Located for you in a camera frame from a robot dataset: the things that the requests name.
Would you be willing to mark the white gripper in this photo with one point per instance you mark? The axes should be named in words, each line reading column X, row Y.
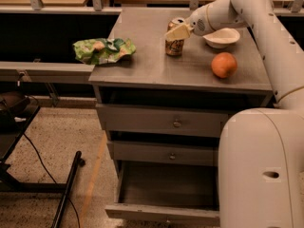
column 199, row 24

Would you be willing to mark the orange soda can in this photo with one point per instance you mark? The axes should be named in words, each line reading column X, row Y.
column 174, row 48

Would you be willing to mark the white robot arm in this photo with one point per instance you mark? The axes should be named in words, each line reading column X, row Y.
column 261, row 150

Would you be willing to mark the grey wooden drawer cabinet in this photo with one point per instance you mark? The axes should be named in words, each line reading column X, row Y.
column 151, row 78

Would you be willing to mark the grey top drawer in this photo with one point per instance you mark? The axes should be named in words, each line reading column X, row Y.
column 160, row 120

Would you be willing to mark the grey drawer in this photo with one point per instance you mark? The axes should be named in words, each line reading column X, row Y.
column 160, row 120
column 163, row 153
column 164, row 192

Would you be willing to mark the grey middle drawer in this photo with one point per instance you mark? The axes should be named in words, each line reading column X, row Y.
column 163, row 153

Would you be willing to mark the grey bottom drawer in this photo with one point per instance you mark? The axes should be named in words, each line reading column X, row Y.
column 164, row 192

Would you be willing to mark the white paper bowl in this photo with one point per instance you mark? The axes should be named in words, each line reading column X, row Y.
column 222, row 38

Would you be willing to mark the orange fruit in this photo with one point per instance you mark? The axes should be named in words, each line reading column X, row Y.
column 224, row 65

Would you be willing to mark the green chip bag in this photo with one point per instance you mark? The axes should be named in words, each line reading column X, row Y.
column 102, row 51

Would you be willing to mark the grey metal shelf rail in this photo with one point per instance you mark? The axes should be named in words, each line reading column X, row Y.
column 45, row 72

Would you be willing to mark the black metal stand frame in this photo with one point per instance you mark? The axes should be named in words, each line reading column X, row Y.
column 43, row 155

